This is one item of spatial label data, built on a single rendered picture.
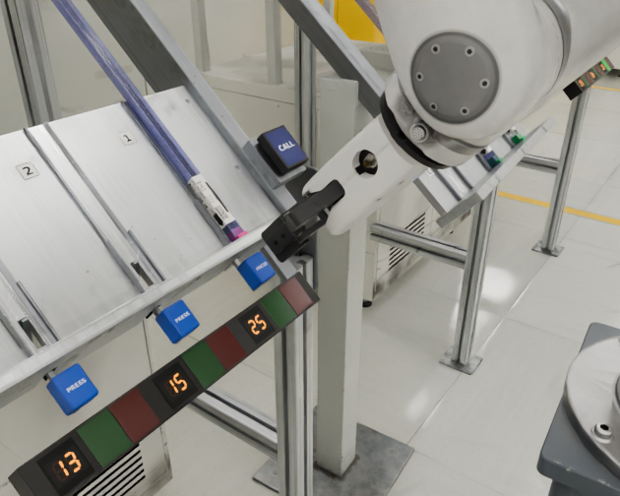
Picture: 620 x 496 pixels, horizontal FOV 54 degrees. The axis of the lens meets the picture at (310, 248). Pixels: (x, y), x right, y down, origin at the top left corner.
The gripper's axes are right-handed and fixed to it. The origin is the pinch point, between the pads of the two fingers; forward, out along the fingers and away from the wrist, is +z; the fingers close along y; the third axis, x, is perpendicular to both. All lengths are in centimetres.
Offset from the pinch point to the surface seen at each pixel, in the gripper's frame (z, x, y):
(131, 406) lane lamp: 11.1, -3.8, -18.6
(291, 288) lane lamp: 11.1, -3.7, 3.4
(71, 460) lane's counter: 11.1, -4.4, -24.7
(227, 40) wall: 164, 127, 207
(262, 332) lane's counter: 11.1, -5.5, -3.2
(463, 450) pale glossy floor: 56, -53, 55
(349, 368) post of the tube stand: 47, -21, 35
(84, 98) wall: 172, 120, 114
